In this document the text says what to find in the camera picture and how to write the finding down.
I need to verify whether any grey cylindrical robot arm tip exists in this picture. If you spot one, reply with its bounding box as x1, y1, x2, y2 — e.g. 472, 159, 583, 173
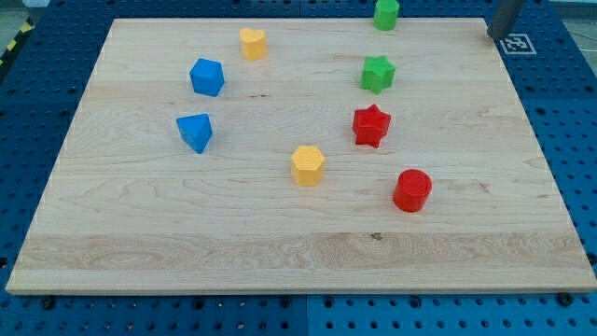
486, 0, 524, 41

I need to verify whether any red star block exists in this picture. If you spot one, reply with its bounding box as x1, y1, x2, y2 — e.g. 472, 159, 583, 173
352, 105, 391, 148

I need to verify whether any green star block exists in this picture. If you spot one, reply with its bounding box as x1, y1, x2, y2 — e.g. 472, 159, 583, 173
360, 55, 396, 94

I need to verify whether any yellow hexagon block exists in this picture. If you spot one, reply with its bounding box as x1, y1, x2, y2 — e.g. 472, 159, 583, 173
291, 146, 326, 187

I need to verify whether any light wooden board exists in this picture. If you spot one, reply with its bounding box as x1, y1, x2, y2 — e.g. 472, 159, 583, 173
7, 18, 596, 296

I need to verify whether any blue triangle block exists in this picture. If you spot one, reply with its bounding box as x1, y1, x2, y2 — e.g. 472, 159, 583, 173
176, 113, 213, 154

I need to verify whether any red cylinder block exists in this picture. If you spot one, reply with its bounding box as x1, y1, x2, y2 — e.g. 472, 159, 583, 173
393, 169, 433, 213

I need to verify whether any blue pentagon block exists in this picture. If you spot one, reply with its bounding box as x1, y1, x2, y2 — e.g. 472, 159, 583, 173
189, 58, 225, 97

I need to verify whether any yellow heart block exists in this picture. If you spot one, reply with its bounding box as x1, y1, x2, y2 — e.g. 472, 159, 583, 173
239, 27, 268, 61

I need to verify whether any green cylinder block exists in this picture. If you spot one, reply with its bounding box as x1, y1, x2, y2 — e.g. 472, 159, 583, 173
373, 0, 400, 31

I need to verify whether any black white fiducial marker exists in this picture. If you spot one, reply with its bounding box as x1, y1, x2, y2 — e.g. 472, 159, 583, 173
499, 33, 536, 55

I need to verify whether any yellow black hazard tape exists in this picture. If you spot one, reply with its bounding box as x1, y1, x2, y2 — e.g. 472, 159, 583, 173
1, 17, 35, 68

